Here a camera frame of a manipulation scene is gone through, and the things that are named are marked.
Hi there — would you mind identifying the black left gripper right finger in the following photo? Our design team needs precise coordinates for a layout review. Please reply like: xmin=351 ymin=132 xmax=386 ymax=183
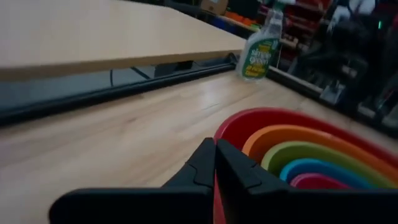
xmin=216 ymin=139 xmax=398 ymax=224

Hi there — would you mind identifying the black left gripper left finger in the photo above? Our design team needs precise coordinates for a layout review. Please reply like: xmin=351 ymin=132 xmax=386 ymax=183
xmin=49 ymin=138 xmax=216 ymax=224

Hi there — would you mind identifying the small pink bowl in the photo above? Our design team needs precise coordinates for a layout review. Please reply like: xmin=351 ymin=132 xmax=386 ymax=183
xmin=289 ymin=172 xmax=352 ymax=190

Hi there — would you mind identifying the blue bowl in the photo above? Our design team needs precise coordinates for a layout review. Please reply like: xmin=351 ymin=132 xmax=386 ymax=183
xmin=279 ymin=157 xmax=374 ymax=190

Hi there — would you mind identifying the green bowl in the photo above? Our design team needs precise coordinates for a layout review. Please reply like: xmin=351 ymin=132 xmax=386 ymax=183
xmin=260 ymin=141 xmax=396 ymax=190

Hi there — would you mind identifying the orange bowl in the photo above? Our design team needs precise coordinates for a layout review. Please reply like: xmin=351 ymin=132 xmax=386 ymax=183
xmin=241 ymin=124 xmax=398 ymax=187

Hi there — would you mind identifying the large red bowl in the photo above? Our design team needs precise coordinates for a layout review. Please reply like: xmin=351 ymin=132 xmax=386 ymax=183
xmin=213 ymin=107 xmax=398 ymax=224

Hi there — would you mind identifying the storage shelf with bins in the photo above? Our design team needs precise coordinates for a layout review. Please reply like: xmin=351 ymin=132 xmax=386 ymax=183
xmin=198 ymin=0 xmax=398 ymax=65

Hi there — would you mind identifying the cleaner spray bottle green label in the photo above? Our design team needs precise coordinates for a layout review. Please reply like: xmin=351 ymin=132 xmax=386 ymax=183
xmin=235 ymin=8 xmax=284 ymax=82

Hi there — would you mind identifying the light wood desk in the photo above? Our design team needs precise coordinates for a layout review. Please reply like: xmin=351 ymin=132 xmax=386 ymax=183
xmin=0 ymin=0 xmax=248 ymax=83

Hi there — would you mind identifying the brown cardboard box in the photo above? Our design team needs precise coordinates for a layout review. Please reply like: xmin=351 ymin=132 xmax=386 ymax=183
xmin=200 ymin=0 xmax=229 ymax=16

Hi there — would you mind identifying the black aluminium table frame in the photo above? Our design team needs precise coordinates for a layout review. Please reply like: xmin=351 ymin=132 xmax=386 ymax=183
xmin=0 ymin=52 xmax=398 ymax=138

